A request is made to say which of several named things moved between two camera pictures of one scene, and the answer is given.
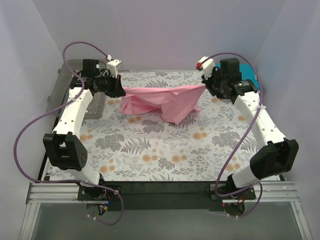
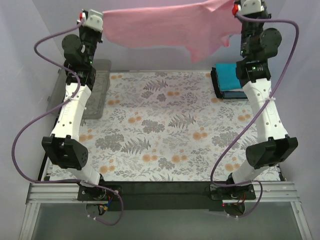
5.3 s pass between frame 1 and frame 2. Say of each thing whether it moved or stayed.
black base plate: stayed
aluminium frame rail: stayed
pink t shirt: moved
